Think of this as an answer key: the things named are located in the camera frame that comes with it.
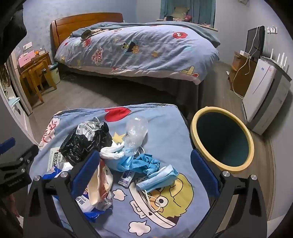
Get clear crushed plastic bottle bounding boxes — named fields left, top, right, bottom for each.
left=124, top=116, right=149, bottom=156

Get white cable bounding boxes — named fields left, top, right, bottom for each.
left=232, top=26, right=263, bottom=97

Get blue curtain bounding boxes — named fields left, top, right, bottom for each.
left=160, top=0, right=217, bottom=28

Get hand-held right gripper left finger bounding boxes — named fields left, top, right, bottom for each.
left=23, top=150, right=102, bottom=238

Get wooden bed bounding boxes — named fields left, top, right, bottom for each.
left=50, top=12, right=220, bottom=108

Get silver wrapper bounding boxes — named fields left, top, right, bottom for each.
left=77, top=117, right=103, bottom=140

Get blue rubber glove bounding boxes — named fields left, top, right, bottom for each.
left=131, top=153, right=161, bottom=176

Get white and blue packet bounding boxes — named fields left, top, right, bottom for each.
left=34, top=163, right=108, bottom=224

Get black plastic bag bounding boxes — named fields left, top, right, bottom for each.
left=59, top=121, right=113, bottom=168

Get white router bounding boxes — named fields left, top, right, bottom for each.
left=266, top=49, right=289, bottom=67

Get white cabinet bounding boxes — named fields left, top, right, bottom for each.
left=0, top=54, right=37, bottom=147

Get bed with blue duvet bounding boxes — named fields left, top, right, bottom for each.
left=54, top=21, right=220, bottom=85

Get beige snack wrapper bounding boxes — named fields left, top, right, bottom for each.
left=88, top=159, right=114, bottom=206

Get silver packet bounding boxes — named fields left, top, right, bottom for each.
left=48, top=147, right=69, bottom=173

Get small blister pack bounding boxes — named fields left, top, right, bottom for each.
left=118, top=170, right=135, bottom=186

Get cardboard box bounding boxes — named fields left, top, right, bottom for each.
left=231, top=51, right=256, bottom=99

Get pink box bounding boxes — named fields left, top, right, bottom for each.
left=18, top=52, right=37, bottom=67

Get black monitor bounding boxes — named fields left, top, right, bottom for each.
left=245, top=26, right=265, bottom=60

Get wooden stool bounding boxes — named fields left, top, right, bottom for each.
left=27, top=58, right=58, bottom=105

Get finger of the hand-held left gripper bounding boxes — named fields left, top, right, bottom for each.
left=0, top=137, right=16, bottom=157

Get yellow-rimmed trash bin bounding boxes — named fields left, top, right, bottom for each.
left=190, top=106, right=255, bottom=173

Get blue printed blanket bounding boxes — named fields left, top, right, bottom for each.
left=34, top=104, right=220, bottom=238

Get white air purifier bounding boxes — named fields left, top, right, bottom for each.
left=251, top=56, right=293, bottom=136
left=241, top=58, right=278, bottom=132

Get wooden nightstand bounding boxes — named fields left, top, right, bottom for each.
left=17, top=51, right=53, bottom=92

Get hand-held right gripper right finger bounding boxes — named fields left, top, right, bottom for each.
left=190, top=149, right=268, bottom=238

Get pillow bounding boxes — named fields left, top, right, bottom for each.
left=170, top=6, right=190, bottom=19

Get small white bin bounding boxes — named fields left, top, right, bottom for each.
left=47, top=62, right=61, bottom=88

